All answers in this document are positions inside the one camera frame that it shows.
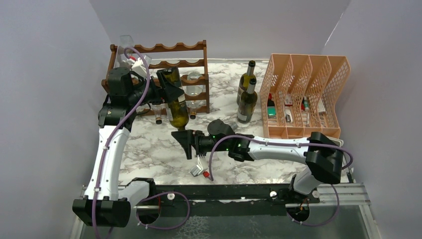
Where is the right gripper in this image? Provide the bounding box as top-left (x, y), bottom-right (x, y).
top-left (171, 130), bottom-right (229, 160)

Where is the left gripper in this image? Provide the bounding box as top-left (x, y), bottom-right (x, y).
top-left (128, 71), bottom-right (184, 107)

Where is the green wine bottle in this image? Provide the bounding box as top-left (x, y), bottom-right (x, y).
top-left (237, 78), bottom-right (257, 123)
top-left (236, 60), bottom-right (256, 104)
top-left (163, 67), bottom-right (189, 131)

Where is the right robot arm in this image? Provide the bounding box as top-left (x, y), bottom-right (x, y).
top-left (171, 119), bottom-right (344, 203)

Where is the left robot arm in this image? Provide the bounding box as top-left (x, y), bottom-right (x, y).
top-left (72, 67), bottom-right (184, 228)

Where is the clear bottle lower right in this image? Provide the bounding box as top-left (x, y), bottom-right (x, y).
top-left (185, 72), bottom-right (203, 120)

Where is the wooden wine rack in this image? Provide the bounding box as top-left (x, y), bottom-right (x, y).
top-left (101, 40), bottom-right (211, 116)

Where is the clear glass bottle top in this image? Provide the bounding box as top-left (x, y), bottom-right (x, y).
top-left (113, 35), bottom-right (152, 68)

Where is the blue grey stamp cylinder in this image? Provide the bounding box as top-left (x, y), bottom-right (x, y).
top-left (229, 122), bottom-right (238, 131)

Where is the green black red stamp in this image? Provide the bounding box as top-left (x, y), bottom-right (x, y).
top-left (267, 93), bottom-right (276, 119)

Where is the peach plastic file organizer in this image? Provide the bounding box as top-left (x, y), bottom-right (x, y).
top-left (259, 53), bottom-right (351, 139)

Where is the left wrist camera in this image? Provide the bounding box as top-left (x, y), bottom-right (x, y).
top-left (126, 56), bottom-right (146, 78)

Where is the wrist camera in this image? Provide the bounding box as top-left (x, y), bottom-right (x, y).
top-left (190, 156), bottom-right (211, 179)
top-left (126, 56), bottom-right (146, 78)

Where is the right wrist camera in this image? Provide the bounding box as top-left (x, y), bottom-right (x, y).
top-left (190, 156), bottom-right (211, 179)

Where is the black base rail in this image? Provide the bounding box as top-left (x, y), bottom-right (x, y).
top-left (134, 184), bottom-right (320, 219)

